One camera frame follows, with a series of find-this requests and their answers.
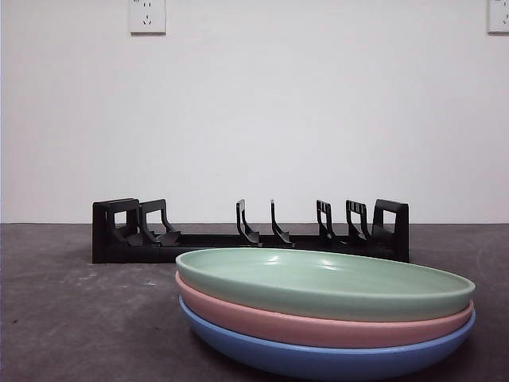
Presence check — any white wall socket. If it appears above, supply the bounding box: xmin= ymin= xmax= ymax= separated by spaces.
xmin=127 ymin=0 xmax=167 ymax=36
xmin=488 ymin=0 xmax=509 ymax=35

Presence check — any black plate rack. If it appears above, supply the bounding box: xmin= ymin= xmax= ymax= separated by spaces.
xmin=91 ymin=197 xmax=410 ymax=264

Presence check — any pale green plate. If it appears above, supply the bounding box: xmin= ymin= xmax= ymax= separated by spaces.
xmin=174 ymin=248 xmax=476 ymax=322

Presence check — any pink plate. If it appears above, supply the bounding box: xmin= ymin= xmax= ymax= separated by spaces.
xmin=175 ymin=272 xmax=475 ymax=349

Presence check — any blue plate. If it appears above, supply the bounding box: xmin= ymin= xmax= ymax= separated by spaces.
xmin=178 ymin=294 xmax=477 ymax=379

